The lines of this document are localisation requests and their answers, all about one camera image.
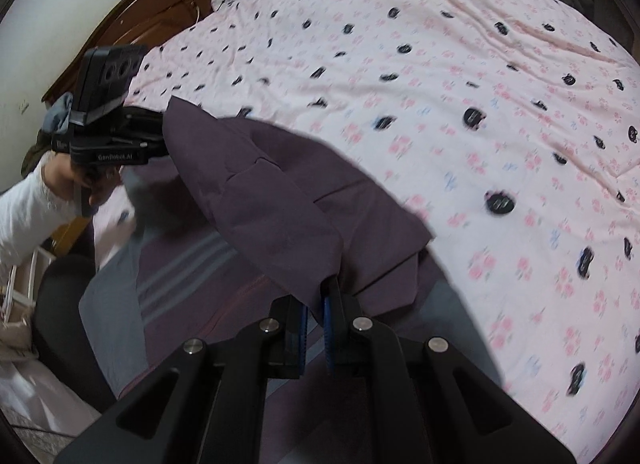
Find white charger cable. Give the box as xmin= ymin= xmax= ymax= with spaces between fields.
xmin=192 ymin=0 xmax=236 ymax=24

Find person's left hand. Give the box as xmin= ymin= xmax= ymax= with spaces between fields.
xmin=42 ymin=151 xmax=122 ymax=209

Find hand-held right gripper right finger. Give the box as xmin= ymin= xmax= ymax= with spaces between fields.
xmin=322 ymin=276 xmax=576 ymax=464

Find olive green garment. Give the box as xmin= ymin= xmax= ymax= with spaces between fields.
xmin=21 ymin=136 xmax=53 ymax=172

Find beige tote bag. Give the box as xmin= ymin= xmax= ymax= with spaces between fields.
xmin=0 ymin=246 xmax=56 ymax=362

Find pink cat print blanket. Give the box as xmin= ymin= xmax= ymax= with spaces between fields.
xmin=92 ymin=0 xmax=640 ymax=464

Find white plastic bag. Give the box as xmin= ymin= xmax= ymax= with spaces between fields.
xmin=0 ymin=354 xmax=103 ymax=427

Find dark wooden headboard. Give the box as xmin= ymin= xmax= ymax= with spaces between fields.
xmin=42 ymin=0 xmax=301 ymax=104

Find person's left leg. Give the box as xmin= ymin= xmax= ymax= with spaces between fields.
xmin=32 ymin=254 xmax=118 ymax=415

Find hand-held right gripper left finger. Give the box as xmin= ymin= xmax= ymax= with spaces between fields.
xmin=52 ymin=296 xmax=308 ymax=464

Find blue denim clothes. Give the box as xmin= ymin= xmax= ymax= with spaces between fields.
xmin=41 ymin=92 xmax=76 ymax=137

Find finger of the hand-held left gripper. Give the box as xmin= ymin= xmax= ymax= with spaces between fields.
xmin=122 ymin=106 xmax=170 ymax=159

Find purple and grey jacket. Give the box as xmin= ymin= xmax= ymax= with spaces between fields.
xmin=79 ymin=96 xmax=503 ymax=464

